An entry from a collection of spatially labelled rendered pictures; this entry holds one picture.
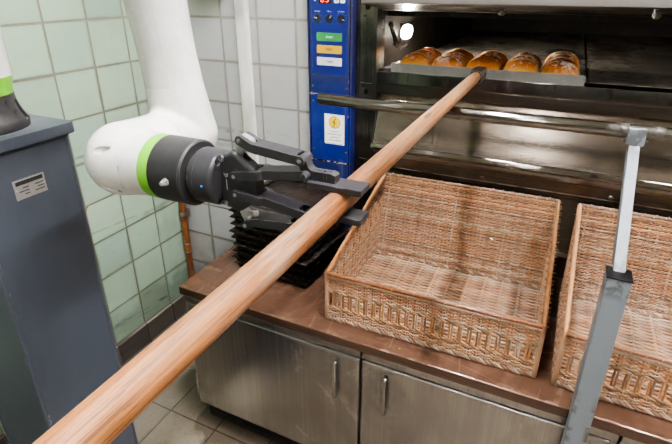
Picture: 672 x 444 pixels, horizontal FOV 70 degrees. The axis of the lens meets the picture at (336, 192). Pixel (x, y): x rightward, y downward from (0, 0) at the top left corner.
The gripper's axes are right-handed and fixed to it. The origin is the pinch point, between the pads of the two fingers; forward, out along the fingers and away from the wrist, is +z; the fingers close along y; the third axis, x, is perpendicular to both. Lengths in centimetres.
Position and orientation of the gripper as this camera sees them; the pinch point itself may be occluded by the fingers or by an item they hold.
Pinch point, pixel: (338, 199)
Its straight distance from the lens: 58.3
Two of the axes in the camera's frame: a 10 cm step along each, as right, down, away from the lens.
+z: 9.1, 1.7, -3.8
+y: 0.0, 9.2, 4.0
